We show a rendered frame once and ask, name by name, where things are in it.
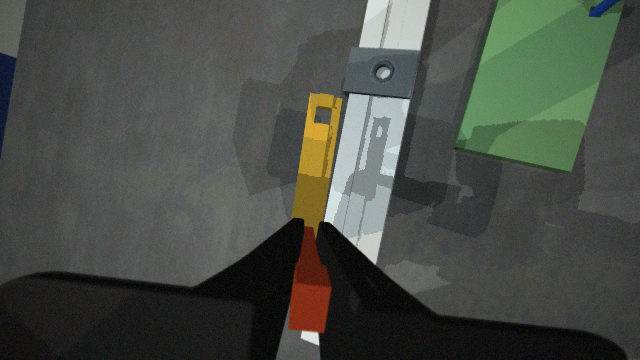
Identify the light grey metal rail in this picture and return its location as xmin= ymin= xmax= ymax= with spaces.
xmin=324 ymin=0 xmax=431 ymax=266

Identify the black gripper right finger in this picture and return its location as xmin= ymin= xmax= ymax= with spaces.
xmin=316 ymin=221 xmax=628 ymax=360

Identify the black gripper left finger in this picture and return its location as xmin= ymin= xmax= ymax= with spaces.
xmin=0 ymin=218 xmax=304 ymax=360

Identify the green flat tray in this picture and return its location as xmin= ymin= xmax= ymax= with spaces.
xmin=452 ymin=0 xmax=625 ymax=173

